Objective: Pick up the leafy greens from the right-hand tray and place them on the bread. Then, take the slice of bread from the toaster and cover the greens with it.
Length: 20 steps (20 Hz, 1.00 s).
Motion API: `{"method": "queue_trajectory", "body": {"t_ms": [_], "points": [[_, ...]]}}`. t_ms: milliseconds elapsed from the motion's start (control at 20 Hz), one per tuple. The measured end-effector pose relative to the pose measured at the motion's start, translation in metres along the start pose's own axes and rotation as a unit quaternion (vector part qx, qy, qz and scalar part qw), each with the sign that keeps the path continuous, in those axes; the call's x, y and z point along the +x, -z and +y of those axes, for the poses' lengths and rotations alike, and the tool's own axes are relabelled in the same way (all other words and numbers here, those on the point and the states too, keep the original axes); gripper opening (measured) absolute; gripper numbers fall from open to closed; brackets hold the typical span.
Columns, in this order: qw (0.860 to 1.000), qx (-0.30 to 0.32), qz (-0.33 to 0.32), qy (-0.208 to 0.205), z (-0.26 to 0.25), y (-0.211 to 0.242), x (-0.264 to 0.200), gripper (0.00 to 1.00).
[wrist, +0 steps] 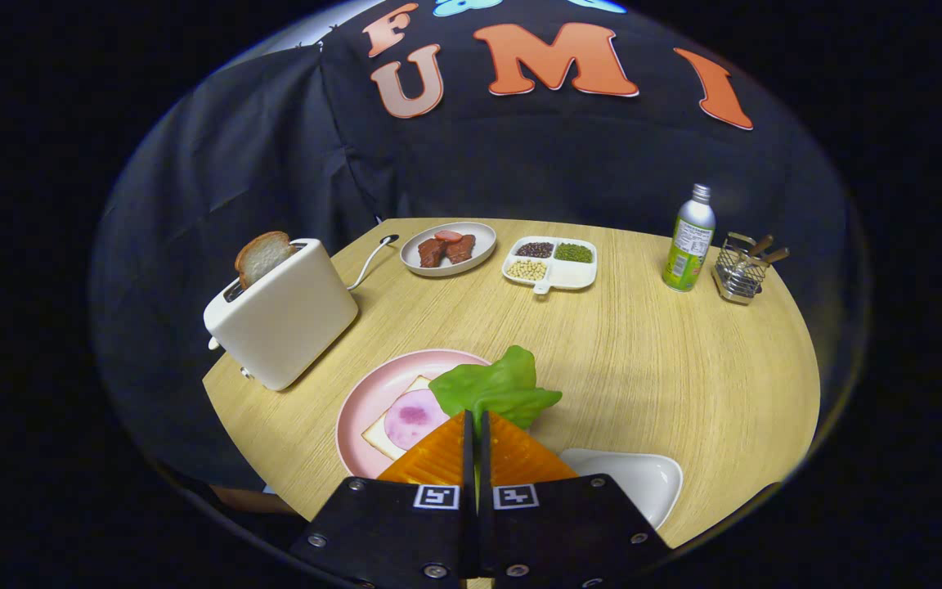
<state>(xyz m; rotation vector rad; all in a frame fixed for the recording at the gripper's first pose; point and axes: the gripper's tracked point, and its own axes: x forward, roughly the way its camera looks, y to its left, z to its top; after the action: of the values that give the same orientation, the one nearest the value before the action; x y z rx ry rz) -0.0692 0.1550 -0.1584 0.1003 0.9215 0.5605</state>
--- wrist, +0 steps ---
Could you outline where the round pink ham slice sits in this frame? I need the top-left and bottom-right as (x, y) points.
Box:
(384, 389), (451, 451)

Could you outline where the metal wire basket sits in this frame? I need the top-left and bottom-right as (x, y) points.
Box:
(713, 232), (769, 306)

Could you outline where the white toaster cable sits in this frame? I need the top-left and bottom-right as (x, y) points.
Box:
(347, 237), (394, 291)

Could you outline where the white shallow dish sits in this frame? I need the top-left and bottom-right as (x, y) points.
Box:
(558, 447), (684, 531)

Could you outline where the pink plate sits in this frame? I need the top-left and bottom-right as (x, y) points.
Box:
(335, 349), (492, 480)

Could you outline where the toasted bread slice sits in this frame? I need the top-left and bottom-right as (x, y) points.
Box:
(234, 231), (295, 290)

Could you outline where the white toaster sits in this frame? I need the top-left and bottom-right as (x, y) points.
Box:
(203, 238), (360, 392)

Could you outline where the square white bread slice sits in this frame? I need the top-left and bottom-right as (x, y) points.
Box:
(361, 375), (439, 461)

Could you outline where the green lettuce leaf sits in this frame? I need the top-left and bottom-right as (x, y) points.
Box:
(428, 345), (563, 438)

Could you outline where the white divided dish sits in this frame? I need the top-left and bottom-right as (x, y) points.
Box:
(501, 236), (599, 295)

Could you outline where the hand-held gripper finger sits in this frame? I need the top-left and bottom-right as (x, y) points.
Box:
(289, 411), (480, 589)
(478, 411), (672, 589)

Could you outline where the grey round plate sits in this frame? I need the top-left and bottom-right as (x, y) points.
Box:
(400, 222), (498, 277)

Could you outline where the silver bottle with green label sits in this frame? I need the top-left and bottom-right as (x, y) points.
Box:
(662, 184), (717, 293)

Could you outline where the black backdrop cloth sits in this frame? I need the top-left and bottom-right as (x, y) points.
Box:
(88, 0), (871, 492)

